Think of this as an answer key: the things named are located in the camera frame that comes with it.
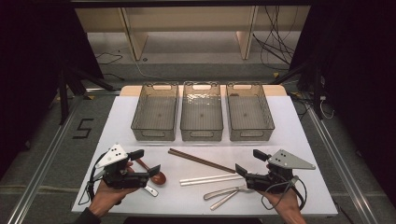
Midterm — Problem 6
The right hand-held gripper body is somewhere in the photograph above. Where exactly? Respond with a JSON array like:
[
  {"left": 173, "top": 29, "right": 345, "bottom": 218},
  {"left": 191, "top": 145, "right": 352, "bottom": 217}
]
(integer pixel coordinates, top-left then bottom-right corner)
[{"left": 244, "top": 148, "right": 317, "bottom": 194}]

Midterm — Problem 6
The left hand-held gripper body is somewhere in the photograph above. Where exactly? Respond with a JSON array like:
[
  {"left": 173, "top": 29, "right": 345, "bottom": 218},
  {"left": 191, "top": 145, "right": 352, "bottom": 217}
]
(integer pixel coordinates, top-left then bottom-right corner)
[{"left": 90, "top": 143, "right": 150, "bottom": 189}]

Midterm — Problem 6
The brown spoon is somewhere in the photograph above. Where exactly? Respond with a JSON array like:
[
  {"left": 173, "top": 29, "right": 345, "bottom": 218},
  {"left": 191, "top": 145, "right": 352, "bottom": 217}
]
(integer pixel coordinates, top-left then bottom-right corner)
[{"left": 134, "top": 158, "right": 167, "bottom": 186}]

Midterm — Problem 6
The white ceramic spoon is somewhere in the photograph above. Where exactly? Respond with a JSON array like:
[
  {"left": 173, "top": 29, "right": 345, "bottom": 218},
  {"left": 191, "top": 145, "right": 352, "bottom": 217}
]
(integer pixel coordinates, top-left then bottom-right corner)
[{"left": 143, "top": 185, "right": 160, "bottom": 198}]

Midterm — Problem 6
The white chopstick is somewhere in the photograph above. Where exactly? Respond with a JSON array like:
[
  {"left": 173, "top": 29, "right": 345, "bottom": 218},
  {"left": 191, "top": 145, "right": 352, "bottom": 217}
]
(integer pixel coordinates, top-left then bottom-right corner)
[
  {"left": 180, "top": 175, "right": 246, "bottom": 187},
  {"left": 179, "top": 173, "right": 241, "bottom": 184}
]

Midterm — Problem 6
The translucent grey plastic bin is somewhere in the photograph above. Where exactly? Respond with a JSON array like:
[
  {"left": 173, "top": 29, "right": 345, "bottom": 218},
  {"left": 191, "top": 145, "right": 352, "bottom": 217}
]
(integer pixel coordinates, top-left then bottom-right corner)
[
  {"left": 226, "top": 81, "right": 276, "bottom": 142},
  {"left": 130, "top": 81, "right": 180, "bottom": 142},
  {"left": 179, "top": 80, "right": 224, "bottom": 142}
]

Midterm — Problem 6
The brown chopstick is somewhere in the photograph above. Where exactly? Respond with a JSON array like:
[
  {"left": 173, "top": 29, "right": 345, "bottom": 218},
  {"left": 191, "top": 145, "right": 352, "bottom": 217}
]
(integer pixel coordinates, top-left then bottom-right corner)
[
  {"left": 167, "top": 147, "right": 236, "bottom": 173},
  {"left": 167, "top": 149, "right": 237, "bottom": 175}
]

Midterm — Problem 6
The person's left hand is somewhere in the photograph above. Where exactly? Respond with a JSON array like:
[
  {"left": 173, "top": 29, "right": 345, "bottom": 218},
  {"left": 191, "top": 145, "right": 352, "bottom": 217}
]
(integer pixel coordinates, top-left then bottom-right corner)
[{"left": 88, "top": 180, "right": 139, "bottom": 218}]

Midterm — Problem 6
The person's right hand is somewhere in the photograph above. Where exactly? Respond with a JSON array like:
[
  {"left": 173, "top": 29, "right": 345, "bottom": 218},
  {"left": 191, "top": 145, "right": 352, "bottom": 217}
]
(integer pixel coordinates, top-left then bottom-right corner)
[{"left": 256, "top": 186, "right": 307, "bottom": 224}]

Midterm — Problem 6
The white table cover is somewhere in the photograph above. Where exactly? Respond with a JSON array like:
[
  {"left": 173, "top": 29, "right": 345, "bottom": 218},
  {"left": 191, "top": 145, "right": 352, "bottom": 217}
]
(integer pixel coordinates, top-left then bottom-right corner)
[{"left": 71, "top": 95, "right": 339, "bottom": 217}]

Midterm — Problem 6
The black metal stand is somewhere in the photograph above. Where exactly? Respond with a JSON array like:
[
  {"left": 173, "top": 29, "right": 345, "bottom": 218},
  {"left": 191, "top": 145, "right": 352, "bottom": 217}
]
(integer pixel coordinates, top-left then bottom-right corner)
[
  {"left": 57, "top": 66, "right": 116, "bottom": 125},
  {"left": 270, "top": 59, "right": 325, "bottom": 120}
]

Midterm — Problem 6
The light wooden desk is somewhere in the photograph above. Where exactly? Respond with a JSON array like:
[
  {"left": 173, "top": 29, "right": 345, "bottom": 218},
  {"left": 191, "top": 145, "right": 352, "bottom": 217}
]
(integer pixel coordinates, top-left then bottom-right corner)
[{"left": 74, "top": 6, "right": 312, "bottom": 62}]

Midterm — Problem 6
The black curtain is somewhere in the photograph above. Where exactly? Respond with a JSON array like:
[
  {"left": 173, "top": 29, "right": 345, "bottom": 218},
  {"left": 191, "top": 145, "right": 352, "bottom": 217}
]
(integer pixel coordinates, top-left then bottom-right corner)
[
  {"left": 0, "top": 0, "right": 106, "bottom": 178},
  {"left": 288, "top": 0, "right": 396, "bottom": 206}
]

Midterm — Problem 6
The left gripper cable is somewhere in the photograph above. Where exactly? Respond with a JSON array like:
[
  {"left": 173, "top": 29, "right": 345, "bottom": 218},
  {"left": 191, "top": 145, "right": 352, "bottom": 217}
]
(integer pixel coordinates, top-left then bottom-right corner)
[{"left": 78, "top": 152, "right": 106, "bottom": 206}]

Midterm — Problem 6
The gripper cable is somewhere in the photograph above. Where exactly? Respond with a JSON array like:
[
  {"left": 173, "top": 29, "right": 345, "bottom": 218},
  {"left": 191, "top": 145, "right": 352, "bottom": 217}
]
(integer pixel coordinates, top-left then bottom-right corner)
[
  {"left": 261, "top": 175, "right": 307, "bottom": 211},
  {"left": 78, "top": 152, "right": 106, "bottom": 206}
]

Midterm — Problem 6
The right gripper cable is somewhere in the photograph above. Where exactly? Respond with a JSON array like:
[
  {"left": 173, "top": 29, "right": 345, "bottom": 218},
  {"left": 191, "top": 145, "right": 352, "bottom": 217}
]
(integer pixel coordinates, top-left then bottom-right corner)
[{"left": 261, "top": 175, "right": 307, "bottom": 211}]

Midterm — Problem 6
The short aluminium rail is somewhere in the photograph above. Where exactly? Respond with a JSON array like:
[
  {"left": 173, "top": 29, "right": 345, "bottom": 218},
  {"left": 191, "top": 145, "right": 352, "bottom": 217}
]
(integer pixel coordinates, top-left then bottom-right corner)
[{"left": 85, "top": 88, "right": 122, "bottom": 96}]

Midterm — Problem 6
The looped white cable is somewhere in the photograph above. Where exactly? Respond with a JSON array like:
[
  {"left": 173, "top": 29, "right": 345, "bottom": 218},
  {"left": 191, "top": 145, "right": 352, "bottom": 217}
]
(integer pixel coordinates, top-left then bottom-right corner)
[{"left": 318, "top": 96, "right": 335, "bottom": 120}]

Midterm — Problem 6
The thin white floor cable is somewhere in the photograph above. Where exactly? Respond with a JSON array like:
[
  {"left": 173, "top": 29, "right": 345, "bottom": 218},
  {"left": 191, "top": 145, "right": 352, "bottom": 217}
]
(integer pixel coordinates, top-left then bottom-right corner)
[{"left": 134, "top": 59, "right": 163, "bottom": 80}]

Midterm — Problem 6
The thin black floor cable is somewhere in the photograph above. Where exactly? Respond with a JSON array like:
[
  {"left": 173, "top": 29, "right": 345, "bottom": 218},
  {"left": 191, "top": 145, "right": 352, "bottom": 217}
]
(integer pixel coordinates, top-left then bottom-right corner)
[{"left": 94, "top": 50, "right": 124, "bottom": 66}]

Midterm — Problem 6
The black cable bundle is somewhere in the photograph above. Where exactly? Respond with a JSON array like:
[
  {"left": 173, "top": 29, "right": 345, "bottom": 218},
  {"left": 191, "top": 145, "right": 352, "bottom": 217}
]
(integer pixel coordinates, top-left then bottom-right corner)
[{"left": 251, "top": 6, "right": 300, "bottom": 71}]

